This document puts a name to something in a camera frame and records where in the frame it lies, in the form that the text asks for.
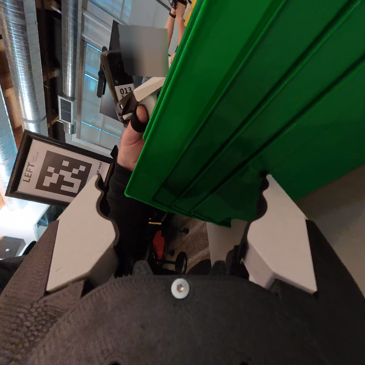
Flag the wide silver ventilation duct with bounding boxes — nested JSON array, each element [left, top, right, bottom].
[[0, 0, 48, 130]]

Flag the red object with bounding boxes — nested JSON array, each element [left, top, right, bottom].
[[152, 230, 166, 257]]

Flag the yellow plastic bin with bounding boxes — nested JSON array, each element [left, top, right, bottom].
[[185, 0, 201, 22]]

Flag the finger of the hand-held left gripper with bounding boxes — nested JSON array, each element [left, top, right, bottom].
[[133, 76, 167, 102]]

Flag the black office chair base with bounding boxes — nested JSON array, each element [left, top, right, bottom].
[[148, 220, 190, 275]]

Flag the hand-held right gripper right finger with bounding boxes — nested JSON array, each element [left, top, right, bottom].
[[242, 174, 318, 295]]

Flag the narrow silver ventilation duct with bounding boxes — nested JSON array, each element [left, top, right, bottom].
[[61, 0, 84, 99]]

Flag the person's left hand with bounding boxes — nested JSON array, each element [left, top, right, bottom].
[[117, 106, 150, 171]]

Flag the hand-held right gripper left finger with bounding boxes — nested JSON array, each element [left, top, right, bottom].
[[46, 174, 119, 293]]

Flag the framed marker sign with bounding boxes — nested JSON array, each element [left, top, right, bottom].
[[5, 130, 115, 206]]

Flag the green plastic bin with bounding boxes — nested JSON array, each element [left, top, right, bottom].
[[125, 0, 365, 227]]

